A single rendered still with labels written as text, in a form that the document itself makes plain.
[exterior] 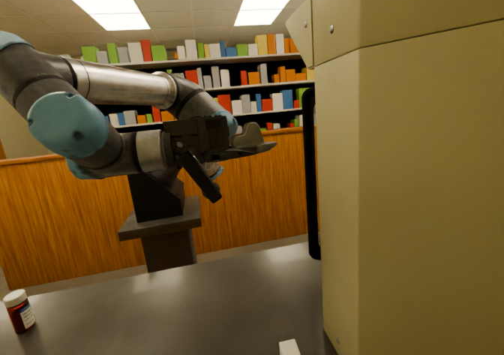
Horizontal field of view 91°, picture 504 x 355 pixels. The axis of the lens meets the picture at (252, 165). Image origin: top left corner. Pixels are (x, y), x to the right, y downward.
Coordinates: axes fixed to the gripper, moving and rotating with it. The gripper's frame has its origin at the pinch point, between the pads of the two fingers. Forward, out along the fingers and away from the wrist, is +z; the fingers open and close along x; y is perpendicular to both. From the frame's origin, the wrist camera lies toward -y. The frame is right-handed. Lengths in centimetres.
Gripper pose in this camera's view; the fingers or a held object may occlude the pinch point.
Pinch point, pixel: (270, 147)
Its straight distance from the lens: 50.8
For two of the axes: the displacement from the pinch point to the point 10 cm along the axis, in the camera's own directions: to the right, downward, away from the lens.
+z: 9.7, -1.3, 1.9
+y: -0.9, -9.7, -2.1
